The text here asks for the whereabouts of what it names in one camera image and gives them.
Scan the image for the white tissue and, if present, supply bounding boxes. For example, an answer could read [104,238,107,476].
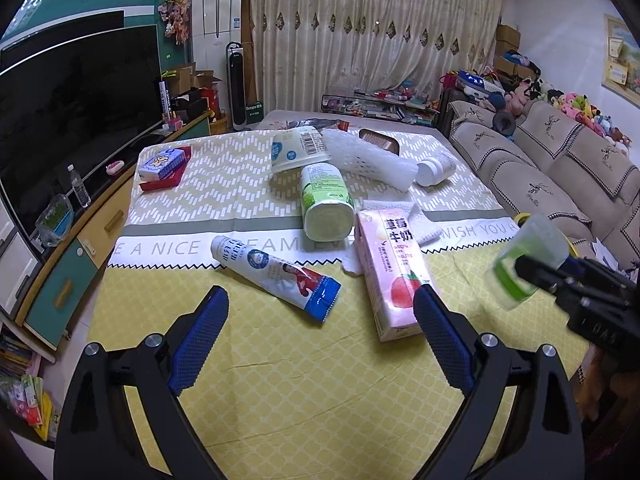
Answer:
[341,199,443,276]

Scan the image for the white pill bottle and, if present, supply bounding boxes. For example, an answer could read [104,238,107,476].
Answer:
[416,152,458,187]

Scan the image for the black tower fan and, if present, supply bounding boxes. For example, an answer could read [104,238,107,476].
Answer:
[226,41,248,131]

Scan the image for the blue tissue pack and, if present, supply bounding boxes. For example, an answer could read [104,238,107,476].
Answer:
[138,148,185,181]

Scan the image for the brown plastic tray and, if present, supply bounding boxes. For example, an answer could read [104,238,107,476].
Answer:
[358,128,401,156]

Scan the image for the yellow patterned tablecloth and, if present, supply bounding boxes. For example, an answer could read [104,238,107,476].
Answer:
[87,129,591,480]

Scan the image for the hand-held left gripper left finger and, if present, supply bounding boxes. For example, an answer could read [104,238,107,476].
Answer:
[54,285,231,480]

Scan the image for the clear water bottle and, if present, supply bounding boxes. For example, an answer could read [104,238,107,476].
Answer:
[67,164,92,208]

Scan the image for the pile of plush toys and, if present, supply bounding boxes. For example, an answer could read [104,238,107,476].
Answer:
[505,77,640,158]

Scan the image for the yellow rimmed bin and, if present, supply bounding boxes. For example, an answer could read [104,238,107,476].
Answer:
[515,212,581,256]

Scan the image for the open cardboard box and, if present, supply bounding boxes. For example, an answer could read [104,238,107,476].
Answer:
[192,71,223,92]
[167,62,197,92]

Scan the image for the person's right forearm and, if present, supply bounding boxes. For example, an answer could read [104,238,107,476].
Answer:
[580,345,640,476]

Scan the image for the white papers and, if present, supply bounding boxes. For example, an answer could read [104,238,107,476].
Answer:
[590,240,636,276]

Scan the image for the stack of cardboard boxes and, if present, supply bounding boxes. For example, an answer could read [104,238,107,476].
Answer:
[495,25,521,63]

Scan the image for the white standing air conditioner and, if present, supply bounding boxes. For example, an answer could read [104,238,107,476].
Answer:
[190,0,245,133]

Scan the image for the white paper bowl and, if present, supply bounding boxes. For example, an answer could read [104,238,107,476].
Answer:
[270,126,331,173]

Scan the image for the black box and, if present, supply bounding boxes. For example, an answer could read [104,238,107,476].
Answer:
[172,92,208,123]

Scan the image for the red tray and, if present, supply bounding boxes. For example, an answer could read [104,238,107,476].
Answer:
[139,146,193,192]

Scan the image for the teal yellow television cabinet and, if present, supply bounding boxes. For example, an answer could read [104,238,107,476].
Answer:
[15,110,212,361]

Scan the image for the red box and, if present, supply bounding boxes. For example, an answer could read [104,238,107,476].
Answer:
[202,87,221,121]

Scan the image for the pink milk carton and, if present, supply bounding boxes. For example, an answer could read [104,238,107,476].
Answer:
[354,208,435,343]

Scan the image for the dark round cushion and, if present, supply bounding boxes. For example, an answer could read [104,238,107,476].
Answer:
[492,110,516,136]

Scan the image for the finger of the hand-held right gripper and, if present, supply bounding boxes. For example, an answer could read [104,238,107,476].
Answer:
[514,254,576,295]

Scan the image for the clear green plastic cup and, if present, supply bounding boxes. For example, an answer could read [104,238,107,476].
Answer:
[484,214,573,311]

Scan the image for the framed wall picture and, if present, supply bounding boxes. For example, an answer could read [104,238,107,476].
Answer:
[602,15,640,93]

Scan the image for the cluttered low shelf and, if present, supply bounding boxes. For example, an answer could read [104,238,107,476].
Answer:
[321,87,441,126]

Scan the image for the blue white bag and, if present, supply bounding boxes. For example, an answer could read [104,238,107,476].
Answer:
[457,70,493,103]

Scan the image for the hanging artificial flowers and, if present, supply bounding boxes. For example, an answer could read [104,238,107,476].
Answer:
[157,0,193,46]

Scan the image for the green white cylindrical can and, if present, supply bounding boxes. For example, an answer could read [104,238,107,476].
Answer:
[299,162,356,242]

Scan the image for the beige embroidered curtain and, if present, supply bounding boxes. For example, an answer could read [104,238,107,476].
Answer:
[242,0,506,126]

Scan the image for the black television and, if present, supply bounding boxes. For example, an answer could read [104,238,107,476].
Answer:
[0,24,165,238]

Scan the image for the pile of colourful books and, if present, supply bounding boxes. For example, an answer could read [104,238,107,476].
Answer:
[0,325,56,441]

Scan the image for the black wall board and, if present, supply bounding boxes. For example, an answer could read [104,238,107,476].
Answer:
[9,10,125,45]

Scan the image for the beige sofa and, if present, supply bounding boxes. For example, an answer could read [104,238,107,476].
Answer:
[447,97,640,281]

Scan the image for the white drawer cabinet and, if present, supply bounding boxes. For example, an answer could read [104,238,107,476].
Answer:
[0,205,41,317]

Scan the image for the foil snack wrapper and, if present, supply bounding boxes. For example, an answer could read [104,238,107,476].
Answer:
[285,117,351,133]

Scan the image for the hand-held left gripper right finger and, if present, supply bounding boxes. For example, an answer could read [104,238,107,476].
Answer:
[412,282,586,480]

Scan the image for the white foam net sleeve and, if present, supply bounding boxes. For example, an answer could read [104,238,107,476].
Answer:
[320,128,418,192]

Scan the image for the white blue toothpaste tube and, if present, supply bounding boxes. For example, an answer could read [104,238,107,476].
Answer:
[210,235,342,322]

